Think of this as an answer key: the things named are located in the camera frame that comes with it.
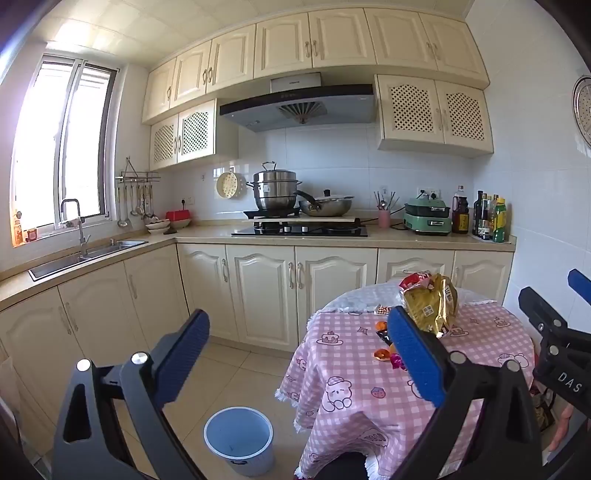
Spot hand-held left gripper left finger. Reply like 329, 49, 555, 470
52, 308, 211, 480

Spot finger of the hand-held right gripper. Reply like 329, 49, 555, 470
567, 268, 591, 302
518, 286, 591, 365

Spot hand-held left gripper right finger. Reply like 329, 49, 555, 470
387, 305, 543, 480

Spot blue trash bin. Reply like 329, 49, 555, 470
204, 406, 274, 477

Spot person's right hand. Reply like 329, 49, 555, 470
551, 401, 575, 455

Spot gold snack bag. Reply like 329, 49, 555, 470
401, 273, 459, 340

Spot pink checkered tablecloth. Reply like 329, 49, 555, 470
276, 282, 539, 480

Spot crumpled red can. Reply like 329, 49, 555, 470
399, 271, 432, 291

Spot soy sauce bottle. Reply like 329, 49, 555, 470
451, 185, 471, 234

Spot person's dark clothing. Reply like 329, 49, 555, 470
330, 451, 370, 480

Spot green electric cooker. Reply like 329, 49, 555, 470
403, 193, 453, 237

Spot steel sink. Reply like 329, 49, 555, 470
28, 237, 149, 281

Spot row of hanging utensils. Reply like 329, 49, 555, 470
115, 182, 157, 228

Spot steel faucet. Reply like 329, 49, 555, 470
59, 198, 92, 254

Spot black gas stove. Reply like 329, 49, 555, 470
231, 220, 370, 238

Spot steel wok with lid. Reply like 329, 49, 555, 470
294, 188, 355, 217

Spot cream perforated tray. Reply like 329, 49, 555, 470
216, 168, 242, 200

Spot steel steamer pot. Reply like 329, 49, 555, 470
246, 161, 302, 213

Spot small lattice door cabinet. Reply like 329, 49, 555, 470
148, 98, 238, 172

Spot large lattice door cabinet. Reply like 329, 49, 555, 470
374, 74, 495, 159

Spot grey range hood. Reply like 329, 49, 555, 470
219, 73, 376, 134

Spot cream upper cabinets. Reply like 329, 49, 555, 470
141, 0, 491, 125

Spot wall utensil rack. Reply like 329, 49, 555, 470
115, 157, 161, 184

